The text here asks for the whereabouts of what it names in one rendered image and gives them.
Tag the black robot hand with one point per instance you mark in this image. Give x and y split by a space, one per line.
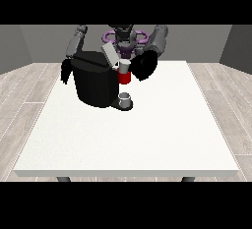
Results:
66 69
144 65

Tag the small grey coffee pod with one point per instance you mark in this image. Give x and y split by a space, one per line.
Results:
124 66

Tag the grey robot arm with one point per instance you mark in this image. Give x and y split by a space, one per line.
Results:
74 44
157 41

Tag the red pod holder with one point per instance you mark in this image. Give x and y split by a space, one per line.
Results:
124 77

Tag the black coffee machine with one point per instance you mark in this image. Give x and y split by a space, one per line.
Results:
93 82

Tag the pale grey machine lid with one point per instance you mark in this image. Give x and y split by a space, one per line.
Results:
110 53

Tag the small grey cup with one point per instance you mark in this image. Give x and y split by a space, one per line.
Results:
124 99

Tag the dark table leg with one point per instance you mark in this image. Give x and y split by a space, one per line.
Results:
188 179
63 179

